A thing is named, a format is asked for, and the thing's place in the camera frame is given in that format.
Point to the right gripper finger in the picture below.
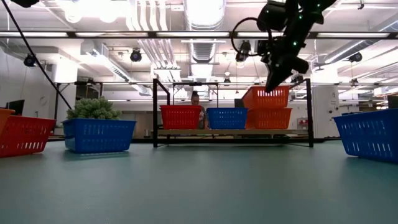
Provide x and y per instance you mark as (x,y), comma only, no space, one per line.
(275,79)

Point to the orange plastic basket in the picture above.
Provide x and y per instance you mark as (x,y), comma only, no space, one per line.
(4,119)
(269,119)
(264,102)

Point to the blue plastic basket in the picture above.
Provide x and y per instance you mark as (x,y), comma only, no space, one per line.
(98,141)
(367,140)
(227,119)

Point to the red plastic basket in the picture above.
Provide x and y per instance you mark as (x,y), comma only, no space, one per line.
(180,118)
(21,133)

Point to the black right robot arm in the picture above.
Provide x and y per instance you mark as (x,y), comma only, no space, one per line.
(298,21)

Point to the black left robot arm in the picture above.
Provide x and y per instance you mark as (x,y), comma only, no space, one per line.
(25,2)

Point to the black computer monitor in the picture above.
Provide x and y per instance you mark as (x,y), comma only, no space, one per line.
(17,107)
(238,103)

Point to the person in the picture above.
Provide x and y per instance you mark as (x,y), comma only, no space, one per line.
(195,99)

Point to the black overhead light bar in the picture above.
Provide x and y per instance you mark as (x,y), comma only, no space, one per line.
(152,35)

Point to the green plant in patterned pot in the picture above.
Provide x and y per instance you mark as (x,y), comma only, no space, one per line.
(93,109)

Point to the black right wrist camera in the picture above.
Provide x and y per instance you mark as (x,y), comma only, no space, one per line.
(264,48)

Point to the black frame wooden shelf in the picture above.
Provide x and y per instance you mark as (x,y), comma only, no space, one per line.
(217,132)

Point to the silver ceiling air duct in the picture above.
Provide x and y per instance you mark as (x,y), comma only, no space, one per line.
(205,15)

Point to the white slanted ceiling duct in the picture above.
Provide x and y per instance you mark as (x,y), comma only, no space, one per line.
(118,73)

